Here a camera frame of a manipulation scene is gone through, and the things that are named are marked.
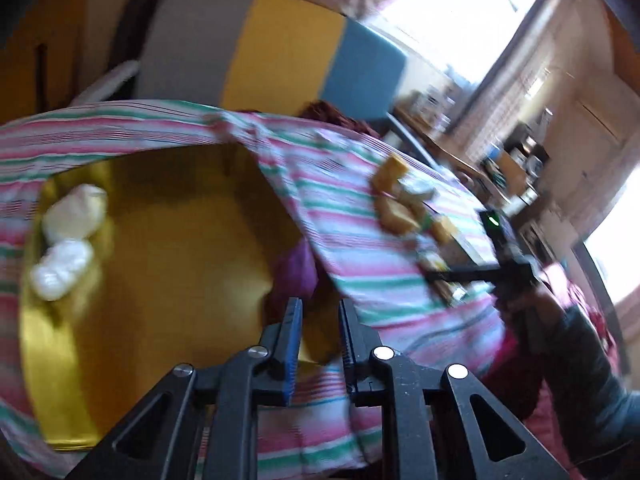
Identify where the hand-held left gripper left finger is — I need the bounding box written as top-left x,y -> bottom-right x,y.
65,297 -> 304,480

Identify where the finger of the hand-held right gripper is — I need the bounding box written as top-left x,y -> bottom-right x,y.
424,266 -> 501,285

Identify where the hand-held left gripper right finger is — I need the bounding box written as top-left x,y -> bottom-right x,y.
339,299 -> 571,480

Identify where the yellow snack packet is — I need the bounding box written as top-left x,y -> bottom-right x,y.
417,250 -> 449,274

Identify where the yellow sponge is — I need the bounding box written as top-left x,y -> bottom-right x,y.
430,215 -> 459,246
375,192 -> 422,234
370,155 -> 409,194

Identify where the purple snack packet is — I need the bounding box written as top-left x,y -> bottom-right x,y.
272,242 -> 321,307

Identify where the yellow box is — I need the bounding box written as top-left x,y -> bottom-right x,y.
19,144 -> 346,453

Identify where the white cotton ball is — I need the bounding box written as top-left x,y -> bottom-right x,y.
42,183 -> 108,241
30,240 -> 96,302

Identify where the person's right forearm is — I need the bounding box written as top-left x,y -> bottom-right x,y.
542,305 -> 640,476

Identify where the pale green packet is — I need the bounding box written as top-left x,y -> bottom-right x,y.
400,182 -> 439,207

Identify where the striped bedsheet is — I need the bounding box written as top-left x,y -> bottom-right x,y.
0,100 -> 507,477

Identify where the side window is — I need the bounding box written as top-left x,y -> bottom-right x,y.
584,165 -> 640,307

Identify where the wooden shelf unit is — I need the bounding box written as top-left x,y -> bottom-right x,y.
482,122 -> 551,206

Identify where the wooden desk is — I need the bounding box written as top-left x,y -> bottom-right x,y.
395,105 -> 501,182

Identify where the dark red cloth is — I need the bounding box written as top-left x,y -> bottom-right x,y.
300,101 -> 382,139

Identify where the patterned curtain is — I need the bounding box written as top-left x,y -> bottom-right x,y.
470,0 -> 581,161

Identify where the grey yellow blue chair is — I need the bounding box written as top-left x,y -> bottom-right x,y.
70,0 -> 409,127

